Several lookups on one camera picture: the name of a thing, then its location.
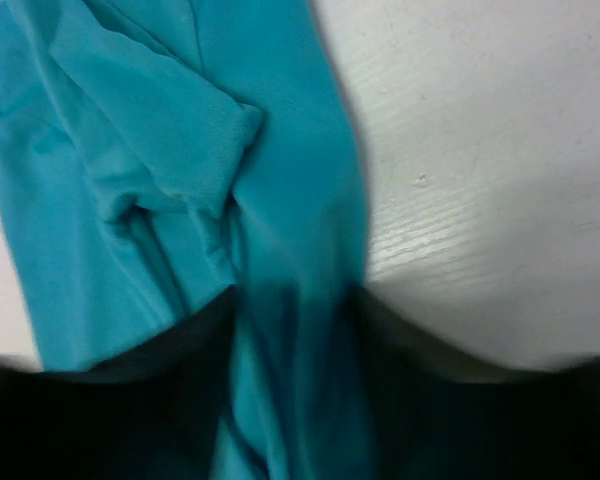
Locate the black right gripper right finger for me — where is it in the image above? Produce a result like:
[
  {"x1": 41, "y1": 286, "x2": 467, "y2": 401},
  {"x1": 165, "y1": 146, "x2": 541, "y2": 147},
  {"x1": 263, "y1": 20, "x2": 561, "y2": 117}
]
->
[{"x1": 352, "y1": 288, "x2": 600, "y2": 479}]

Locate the teal t shirt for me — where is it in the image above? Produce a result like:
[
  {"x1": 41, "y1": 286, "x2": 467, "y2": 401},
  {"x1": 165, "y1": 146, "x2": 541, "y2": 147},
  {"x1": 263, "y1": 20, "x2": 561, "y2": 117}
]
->
[{"x1": 0, "y1": 1, "x2": 376, "y2": 479}]

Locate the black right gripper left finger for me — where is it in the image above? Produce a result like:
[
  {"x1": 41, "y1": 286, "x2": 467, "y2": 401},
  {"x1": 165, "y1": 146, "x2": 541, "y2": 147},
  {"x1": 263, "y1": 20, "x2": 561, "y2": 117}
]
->
[{"x1": 0, "y1": 289, "x2": 236, "y2": 479}]

